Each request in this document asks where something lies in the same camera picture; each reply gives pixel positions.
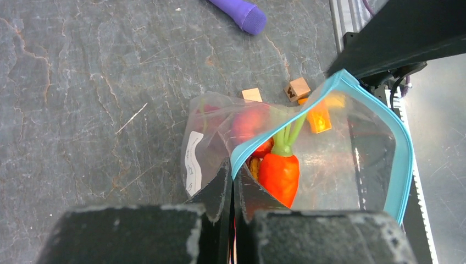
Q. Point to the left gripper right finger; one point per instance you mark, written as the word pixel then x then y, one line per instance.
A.
pixel 267 232

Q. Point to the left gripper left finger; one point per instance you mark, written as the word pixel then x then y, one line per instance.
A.
pixel 193 232

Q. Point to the orange carrot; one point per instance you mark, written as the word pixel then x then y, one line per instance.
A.
pixel 280 170

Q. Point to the clear zip top bag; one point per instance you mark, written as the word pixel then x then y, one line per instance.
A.
pixel 340 148

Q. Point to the orange crinkled ginger root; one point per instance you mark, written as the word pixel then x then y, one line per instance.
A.
pixel 254 167

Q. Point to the red grape bunch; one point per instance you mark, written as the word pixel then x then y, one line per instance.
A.
pixel 213 123

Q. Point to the red strawberry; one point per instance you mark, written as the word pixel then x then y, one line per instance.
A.
pixel 249 123

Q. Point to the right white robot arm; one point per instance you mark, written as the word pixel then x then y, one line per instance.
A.
pixel 403 33

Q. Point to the orange translucent brick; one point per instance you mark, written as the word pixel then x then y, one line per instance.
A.
pixel 319 116

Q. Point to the tan wooden cube lower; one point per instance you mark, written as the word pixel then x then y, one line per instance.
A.
pixel 297 89

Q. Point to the purple toy cylinder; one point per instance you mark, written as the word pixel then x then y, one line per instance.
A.
pixel 248 16

